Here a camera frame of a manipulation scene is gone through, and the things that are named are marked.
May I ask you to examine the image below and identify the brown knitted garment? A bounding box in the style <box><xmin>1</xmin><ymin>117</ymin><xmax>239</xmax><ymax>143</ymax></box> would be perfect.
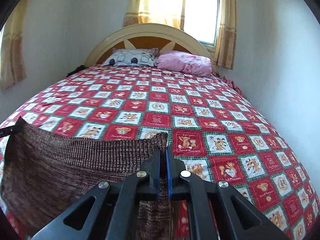
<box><xmin>1</xmin><ymin>118</ymin><xmax>168</xmax><ymax>237</ymax></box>

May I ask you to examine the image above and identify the yellow curtain side window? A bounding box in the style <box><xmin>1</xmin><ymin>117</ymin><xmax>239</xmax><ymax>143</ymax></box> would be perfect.
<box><xmin>1</xmin><ymin>0</ymin><xmax>29</xmax><ymax>90</ymax></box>

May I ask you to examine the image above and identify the red patchwork teddy bedspread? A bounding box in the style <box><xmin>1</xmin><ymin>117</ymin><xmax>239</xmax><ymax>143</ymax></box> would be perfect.
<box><xmin>2</xmin><ymin>65</ymin><xmax>319</xmax><ymax>239</ymax></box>

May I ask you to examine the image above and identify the dark cloth beside bed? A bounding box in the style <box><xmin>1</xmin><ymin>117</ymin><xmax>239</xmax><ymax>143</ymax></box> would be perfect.
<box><xmin>66</xmin><ymin>65</ymin><xmax>86</xmax><ymax>77</ymax></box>

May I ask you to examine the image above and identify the grey patterned pillow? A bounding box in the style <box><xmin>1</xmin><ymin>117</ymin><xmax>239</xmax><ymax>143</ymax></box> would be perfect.
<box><xmin>103</xmin><ymin>48</ymin><xmax>158</xmax><ymax>67</ymax></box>

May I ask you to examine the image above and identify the pink pillow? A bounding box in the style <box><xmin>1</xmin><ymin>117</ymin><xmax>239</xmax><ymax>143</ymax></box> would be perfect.
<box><xmin>156</xmin><ymin>50</ymin><xmax>213</xmax><ymax>76</ymax></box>

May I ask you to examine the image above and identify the yellow curtain right of window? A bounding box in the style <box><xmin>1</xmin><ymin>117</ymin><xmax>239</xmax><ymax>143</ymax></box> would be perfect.
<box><xmin>213</xmin><ymin>0</ymin><xmax>237</xmax><ymax>70</ymax></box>

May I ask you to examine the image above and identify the yellow curtain of window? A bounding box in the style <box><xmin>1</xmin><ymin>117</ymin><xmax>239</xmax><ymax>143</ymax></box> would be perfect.
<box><xmin>123</xmin><ymin>0</ymin><xmax>185</xmax><ymax>30</ymax></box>
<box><xmin>213</xmin><ymin>0</ymin><xmax>237</xmax><ymax>70</ymax></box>

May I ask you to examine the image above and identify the cream wooden headboard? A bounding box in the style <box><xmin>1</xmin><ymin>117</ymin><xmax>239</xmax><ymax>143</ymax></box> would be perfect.
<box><xmin>85</xmin><ymin>23</ymin><xmax>213</xmax><ymax>67</ymax></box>

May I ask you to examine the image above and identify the window with bright light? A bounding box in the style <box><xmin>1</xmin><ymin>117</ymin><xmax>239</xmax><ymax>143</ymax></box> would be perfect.
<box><xmin>184</xmin><ymin>0</ymin><xmax>221</xmax><ymax>51</ymax></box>

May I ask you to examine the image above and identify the yellow curtain left of window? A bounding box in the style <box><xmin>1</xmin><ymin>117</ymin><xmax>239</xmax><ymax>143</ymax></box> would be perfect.
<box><xmin>123</xmin><ymin>0</ymin><xmax>185</xmax><ymax>30</ymax></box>

